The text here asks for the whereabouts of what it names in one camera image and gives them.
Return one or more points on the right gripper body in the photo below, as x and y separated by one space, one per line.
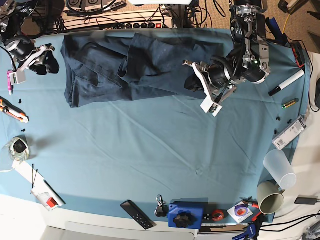
27 54

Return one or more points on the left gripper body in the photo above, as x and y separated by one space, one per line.
217 77

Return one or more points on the dark blue T-shirt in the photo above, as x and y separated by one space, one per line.
108 69

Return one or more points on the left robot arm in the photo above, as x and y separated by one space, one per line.
249 59

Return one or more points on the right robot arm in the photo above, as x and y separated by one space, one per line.
12 18

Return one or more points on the pink glue tube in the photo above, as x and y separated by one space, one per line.
9 85

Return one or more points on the orange utility knife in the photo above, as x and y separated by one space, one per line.
8 109

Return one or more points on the light blue table cloth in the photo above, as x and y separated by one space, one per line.
101 154

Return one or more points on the gold AA battery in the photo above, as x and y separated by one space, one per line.
289 104

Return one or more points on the white power strip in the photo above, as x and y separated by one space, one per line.
121 18

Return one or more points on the black orange tool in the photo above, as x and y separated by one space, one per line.
298 53

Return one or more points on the white black marker pen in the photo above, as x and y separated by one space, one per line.
287 82

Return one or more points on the clear tape roll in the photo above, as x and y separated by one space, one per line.
17 149

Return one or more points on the white packaged box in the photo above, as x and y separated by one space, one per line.
294 129

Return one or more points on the translucent plastic cup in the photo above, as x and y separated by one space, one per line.
279 167

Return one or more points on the white paper strip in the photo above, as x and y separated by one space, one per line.
40 188

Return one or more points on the blue box with knob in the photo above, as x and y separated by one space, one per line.
185 215

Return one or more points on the black key fob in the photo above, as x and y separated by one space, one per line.
161 210

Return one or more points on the red tape roll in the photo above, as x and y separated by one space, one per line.
217 215

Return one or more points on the white red syringe package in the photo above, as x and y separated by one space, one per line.
47 199

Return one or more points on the beige green mug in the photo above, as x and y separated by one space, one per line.
269 197

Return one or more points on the purple disc sleeve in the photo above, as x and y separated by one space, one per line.
240 212

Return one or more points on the black remote control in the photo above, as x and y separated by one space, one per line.
137 214

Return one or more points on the black power adapter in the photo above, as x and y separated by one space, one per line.
306 201

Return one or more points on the blue clamp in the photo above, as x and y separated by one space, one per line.
251 233

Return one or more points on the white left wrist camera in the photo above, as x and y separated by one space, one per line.
209 106

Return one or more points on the black cable ties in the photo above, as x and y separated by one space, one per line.
33 175

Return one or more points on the red handled pliers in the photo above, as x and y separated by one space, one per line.
250 202

